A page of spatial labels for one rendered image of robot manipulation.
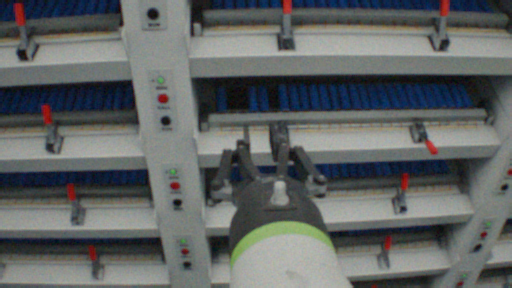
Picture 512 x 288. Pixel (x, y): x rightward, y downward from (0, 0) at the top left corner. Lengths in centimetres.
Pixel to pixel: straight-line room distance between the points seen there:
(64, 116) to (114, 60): 21
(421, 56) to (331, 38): 16
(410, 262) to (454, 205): 20
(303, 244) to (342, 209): 62
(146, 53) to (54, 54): 16
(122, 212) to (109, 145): 18
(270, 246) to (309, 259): 3
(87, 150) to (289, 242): 57
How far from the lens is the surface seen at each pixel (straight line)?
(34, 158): 87
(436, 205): 101
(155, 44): 69
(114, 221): 95
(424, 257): 115
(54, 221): 99
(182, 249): 95
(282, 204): 37
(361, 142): 82
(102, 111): 85
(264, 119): 79
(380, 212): 96
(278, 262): 30
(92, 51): 74
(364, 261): 110
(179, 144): 77
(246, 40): 71
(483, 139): 93
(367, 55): 72
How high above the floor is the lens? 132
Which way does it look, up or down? 34 degrees down
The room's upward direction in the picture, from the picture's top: straight up
